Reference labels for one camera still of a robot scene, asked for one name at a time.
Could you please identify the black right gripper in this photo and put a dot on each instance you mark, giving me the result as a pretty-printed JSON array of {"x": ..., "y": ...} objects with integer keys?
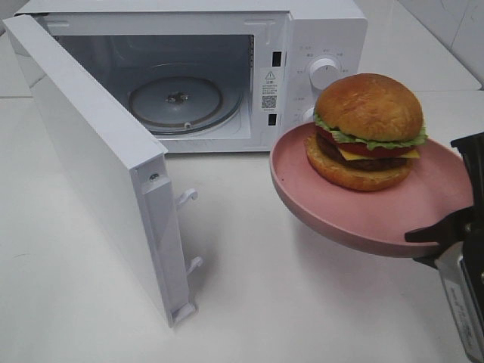
[{"x": 461, "y": 224}]

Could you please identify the pink round plate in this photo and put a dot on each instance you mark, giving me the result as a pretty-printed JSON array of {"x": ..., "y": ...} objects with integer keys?
[{"x": 372, "y": 222}]

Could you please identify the toy burger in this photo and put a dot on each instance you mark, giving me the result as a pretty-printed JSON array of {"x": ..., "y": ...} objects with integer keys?
[{"x": 367, "y": 131}]

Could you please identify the white microwave knob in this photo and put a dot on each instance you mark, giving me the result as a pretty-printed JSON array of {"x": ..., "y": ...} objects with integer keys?
[
  {"x": 308, "y": 116},
  {"x": 323, "y": 71}
]

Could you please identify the white microwave door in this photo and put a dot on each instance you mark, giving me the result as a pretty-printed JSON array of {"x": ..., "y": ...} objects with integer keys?
[{"x": 115, "y": 164}]

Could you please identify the white warning label sticker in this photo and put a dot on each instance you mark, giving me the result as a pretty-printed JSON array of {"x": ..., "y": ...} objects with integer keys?
[{"x": 268, "y": 88}]

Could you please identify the white microwave oven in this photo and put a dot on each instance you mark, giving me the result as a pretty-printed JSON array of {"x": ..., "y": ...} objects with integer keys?
[{"x": 127, "y": 44}]

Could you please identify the glass microwave turntable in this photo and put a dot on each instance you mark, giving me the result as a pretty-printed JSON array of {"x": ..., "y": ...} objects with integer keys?
[{"x": 178, "y": 105}]

